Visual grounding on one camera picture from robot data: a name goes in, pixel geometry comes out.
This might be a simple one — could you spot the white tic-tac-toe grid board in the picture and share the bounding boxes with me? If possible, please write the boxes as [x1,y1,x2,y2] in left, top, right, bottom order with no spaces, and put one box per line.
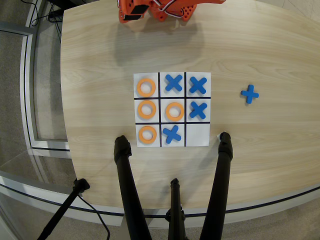
[133,72,212,148]

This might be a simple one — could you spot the black tangled cables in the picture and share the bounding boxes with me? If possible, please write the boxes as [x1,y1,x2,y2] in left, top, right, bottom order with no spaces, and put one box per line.
[21,0,65,36]

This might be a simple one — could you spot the thin black tripod leg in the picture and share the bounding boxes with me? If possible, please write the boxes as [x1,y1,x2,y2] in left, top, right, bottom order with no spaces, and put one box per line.
[164,177,187,240]

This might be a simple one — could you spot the orange foam ring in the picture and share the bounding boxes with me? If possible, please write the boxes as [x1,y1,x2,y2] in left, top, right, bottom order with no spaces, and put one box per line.
[136,77,157,98]
[165,102,185,122]
[137,125,158,144]
[137,99,157,119]

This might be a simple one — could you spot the slim black stand leg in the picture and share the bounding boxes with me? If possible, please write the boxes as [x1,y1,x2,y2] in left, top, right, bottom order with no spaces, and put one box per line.
[36,178,91,240]

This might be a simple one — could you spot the grey metal floor frame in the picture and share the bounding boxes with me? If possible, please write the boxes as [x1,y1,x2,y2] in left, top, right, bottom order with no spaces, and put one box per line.
[0,21,71,157]

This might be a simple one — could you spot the black camera tripod legs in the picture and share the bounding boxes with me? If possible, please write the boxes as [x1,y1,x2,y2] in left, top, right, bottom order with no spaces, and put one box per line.
[0,171,320,227]

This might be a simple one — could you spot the black floor cable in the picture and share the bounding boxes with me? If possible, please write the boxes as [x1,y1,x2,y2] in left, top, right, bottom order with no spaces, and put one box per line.
[76,194,111,240]

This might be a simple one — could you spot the thick black tripod leg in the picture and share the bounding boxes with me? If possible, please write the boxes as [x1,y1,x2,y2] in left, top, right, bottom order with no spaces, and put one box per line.
[198,131,234,240]
[113,135,153,240]

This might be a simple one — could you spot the orange gripper black servo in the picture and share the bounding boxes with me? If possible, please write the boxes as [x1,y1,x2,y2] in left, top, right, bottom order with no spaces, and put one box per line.
[117,0,151,24]

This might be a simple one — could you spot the blue foam cross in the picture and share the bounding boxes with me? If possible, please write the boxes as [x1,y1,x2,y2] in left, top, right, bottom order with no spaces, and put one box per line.
[164,74,184,92]
[188,76,208,95]
[240,84,260,105]
[162,125,182,145]
[189,101,209,119]

